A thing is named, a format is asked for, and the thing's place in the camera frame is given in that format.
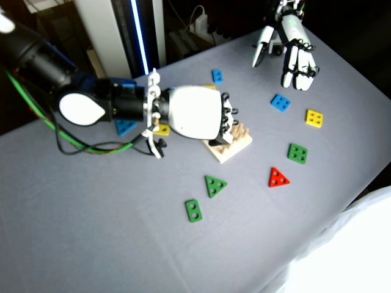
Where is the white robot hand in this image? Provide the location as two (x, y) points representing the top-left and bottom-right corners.
(167, 85), (239, 147)
(252, 12), (320, 92)

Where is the wooden peg board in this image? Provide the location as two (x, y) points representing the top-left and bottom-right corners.
(203, 123), (254, 165)

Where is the blue square four-hole block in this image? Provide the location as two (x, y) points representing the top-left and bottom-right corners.
(271, 93), (292, 112)

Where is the blue triangle block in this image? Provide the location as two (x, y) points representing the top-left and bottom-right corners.
(115, 120), (138, 137)

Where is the green triangle three-hole block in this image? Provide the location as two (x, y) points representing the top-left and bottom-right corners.
(205, 175), (228, 199)

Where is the yellow square four-hole block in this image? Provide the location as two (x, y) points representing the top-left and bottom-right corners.
(305, 109), (324, 128)

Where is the green rectangle two-hole block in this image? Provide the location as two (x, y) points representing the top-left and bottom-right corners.
(185, 199), (203, 223)

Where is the red triangle three-hole block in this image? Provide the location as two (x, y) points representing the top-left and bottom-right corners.
(268, 167), (291, 188)

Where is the green square four-hole block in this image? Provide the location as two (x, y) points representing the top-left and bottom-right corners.
(287, 142), (309, 165)

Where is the white power adapter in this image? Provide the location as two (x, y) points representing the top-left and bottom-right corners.
(189, 5), (212, 35)

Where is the blue light strip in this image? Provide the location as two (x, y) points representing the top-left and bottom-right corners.
(130, 0), (150, 76)

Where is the white pillar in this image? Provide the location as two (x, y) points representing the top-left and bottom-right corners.
(75, 0), (167, 79)

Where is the grey tablecloth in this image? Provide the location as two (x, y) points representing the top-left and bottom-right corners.
(0, 29), (391, 293)

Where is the white backdrop cloth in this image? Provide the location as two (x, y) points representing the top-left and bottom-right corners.
(274, 186), (391, 293)

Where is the green cable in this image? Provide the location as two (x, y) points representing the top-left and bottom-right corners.
(4, 68), (135, 156)

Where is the black cable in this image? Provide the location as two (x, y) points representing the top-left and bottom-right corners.
(45, 106), (155, 157)

